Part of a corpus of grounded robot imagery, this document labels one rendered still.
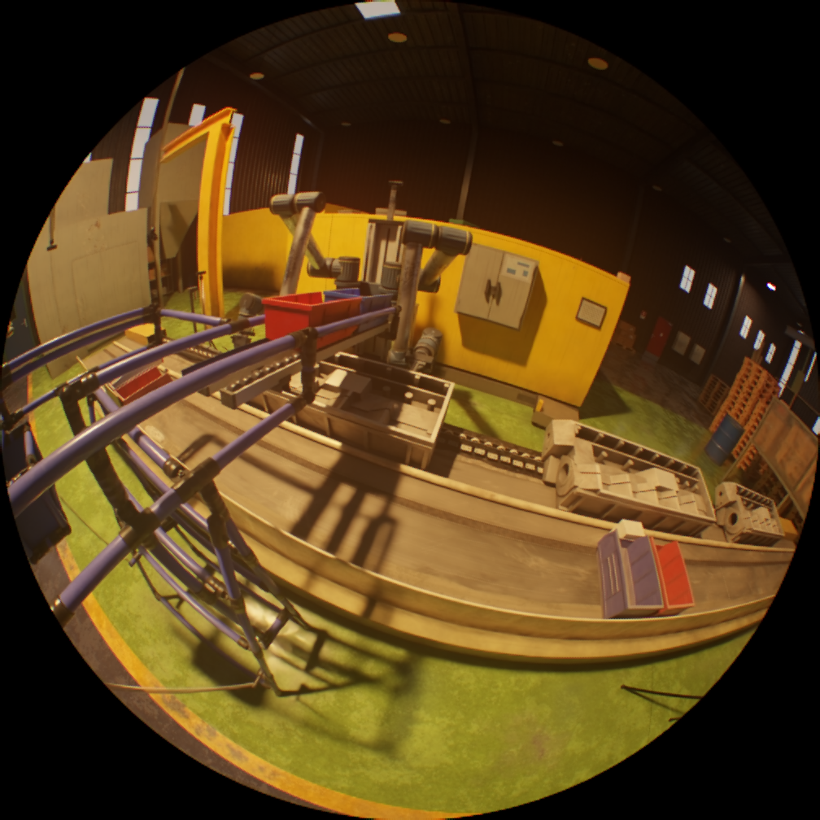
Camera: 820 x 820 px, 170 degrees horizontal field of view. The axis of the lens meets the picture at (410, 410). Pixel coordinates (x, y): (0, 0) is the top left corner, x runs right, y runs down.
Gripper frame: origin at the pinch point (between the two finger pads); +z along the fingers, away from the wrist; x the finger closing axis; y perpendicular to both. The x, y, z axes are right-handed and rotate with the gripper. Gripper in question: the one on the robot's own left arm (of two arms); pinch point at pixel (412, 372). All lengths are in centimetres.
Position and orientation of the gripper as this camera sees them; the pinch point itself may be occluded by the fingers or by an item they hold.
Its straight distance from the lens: 125.6
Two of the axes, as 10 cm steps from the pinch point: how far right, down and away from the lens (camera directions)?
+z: -3.2, 6.3, -7.1
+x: 9.4, 2.9, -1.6
